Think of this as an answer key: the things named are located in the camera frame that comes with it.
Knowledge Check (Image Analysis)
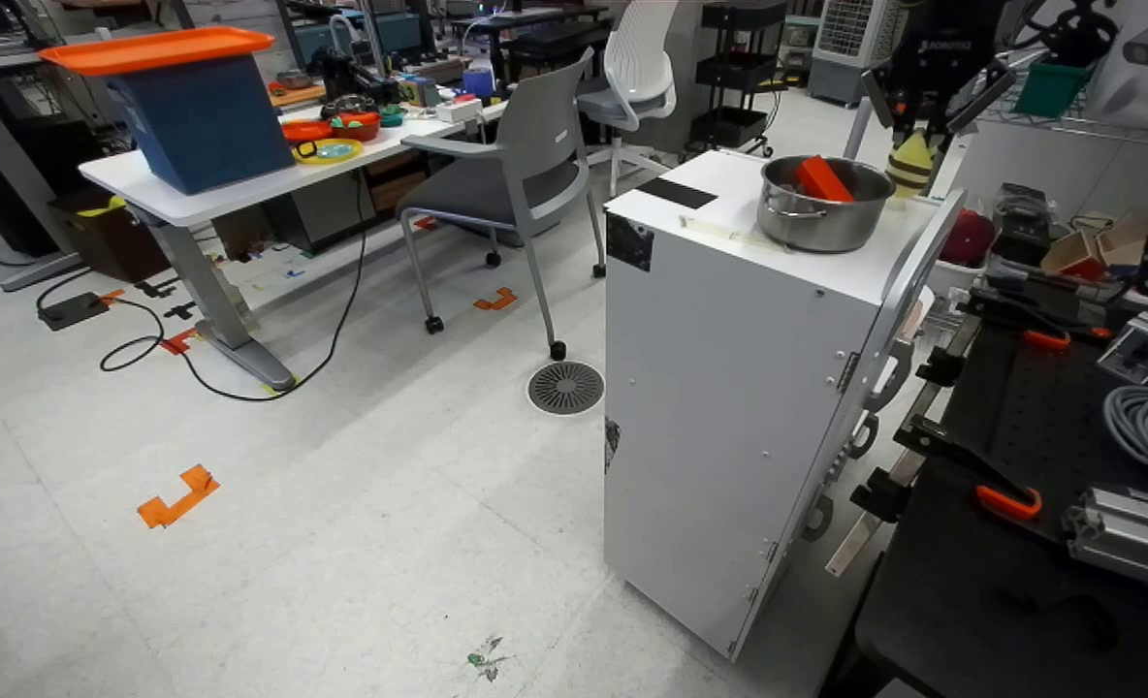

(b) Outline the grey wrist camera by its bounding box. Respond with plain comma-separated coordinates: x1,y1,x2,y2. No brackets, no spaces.
863,44,1049,137

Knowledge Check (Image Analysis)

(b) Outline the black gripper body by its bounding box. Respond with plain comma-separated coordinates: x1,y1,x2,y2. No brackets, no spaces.
887,45,984,133

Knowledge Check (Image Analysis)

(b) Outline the grey office chair with casters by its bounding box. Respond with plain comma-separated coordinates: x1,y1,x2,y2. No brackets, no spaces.
395,45,612,368

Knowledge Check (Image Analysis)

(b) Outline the black bag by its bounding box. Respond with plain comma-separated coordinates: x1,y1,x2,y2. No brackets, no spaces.
1032,0,1122,72

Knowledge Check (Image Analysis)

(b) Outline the orange bin lid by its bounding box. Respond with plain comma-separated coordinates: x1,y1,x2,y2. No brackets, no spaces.
40,22,281,81

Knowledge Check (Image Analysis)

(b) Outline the orange block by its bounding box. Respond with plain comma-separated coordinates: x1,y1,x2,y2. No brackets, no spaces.
788,154,863,211

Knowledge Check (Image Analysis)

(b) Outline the white desk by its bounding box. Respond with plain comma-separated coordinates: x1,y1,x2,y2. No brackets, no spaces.
75,93,517,397

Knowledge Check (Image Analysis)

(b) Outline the white toy kitchen unit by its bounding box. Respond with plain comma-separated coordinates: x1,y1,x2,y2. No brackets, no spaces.
596,145,992,667

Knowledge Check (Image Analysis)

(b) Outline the black power brick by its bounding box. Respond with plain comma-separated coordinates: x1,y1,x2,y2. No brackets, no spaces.
35,286,115,334

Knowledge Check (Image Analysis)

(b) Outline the white air cooler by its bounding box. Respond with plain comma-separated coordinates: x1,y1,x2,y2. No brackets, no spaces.
803,0,912,111

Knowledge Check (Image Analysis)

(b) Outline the blue storage bin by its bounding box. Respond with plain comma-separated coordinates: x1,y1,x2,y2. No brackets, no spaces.
105,50,300,198

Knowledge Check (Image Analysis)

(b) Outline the black clamp with orange handle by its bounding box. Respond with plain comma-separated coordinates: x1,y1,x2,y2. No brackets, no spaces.
894,416,1049,529
971,283,1078,357

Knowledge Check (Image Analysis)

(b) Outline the black shelf cart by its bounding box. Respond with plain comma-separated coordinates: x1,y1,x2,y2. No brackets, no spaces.
684,0,788,159

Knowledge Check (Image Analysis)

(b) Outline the round grey floor cover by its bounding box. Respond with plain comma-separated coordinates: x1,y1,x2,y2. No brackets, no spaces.
525,357,609,420

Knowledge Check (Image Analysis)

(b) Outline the large orange floor marker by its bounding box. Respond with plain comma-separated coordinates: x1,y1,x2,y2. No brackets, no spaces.
132,463,224,535

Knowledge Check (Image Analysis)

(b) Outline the green box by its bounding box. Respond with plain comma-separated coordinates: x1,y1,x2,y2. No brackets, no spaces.
1013,54,1100,123

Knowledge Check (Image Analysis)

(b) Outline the black floor cable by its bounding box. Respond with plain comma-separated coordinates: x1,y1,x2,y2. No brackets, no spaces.
92,165,375,406

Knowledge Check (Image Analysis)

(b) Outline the white office chair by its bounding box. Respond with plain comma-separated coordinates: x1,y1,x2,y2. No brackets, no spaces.
577,0,687,203

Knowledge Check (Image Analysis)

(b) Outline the orange tray with items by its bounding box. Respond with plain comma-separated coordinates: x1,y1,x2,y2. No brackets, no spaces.
276,103,389,165

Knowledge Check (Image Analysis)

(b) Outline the silver metal pot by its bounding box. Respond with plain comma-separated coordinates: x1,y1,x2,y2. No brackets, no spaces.
751,151,900,261

